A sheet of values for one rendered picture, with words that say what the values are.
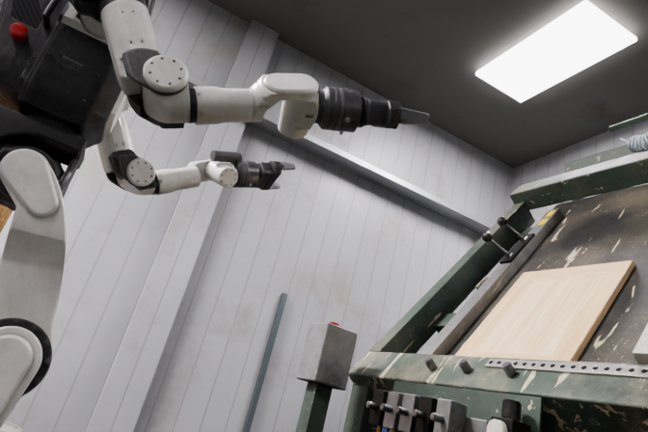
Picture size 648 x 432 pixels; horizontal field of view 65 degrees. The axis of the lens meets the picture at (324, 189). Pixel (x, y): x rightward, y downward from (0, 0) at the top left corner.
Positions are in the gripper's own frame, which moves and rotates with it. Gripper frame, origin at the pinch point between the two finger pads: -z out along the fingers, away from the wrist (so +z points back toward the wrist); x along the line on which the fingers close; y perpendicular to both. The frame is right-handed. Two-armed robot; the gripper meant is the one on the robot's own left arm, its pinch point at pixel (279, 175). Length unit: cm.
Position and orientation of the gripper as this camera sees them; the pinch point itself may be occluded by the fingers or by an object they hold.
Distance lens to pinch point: 174.0
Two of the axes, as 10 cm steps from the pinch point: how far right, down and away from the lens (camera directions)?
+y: -3.7, -8.0, 4.7
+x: 5.3, -6.0, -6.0
